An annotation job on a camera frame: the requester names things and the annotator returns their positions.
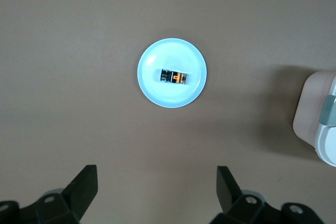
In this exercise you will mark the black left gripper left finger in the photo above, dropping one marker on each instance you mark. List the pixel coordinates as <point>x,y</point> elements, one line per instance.
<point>76,195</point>

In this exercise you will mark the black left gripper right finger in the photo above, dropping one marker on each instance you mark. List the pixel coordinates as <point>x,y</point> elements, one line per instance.
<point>231,203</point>

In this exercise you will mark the orange and black push-button switch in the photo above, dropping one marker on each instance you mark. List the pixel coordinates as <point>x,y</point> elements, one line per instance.
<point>173,77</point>

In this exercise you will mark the brown table cover mat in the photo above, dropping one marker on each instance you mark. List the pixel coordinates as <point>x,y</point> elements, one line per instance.
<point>78,77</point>

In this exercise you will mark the light blue round plate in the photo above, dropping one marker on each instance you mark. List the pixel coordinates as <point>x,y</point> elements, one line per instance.
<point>157,93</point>

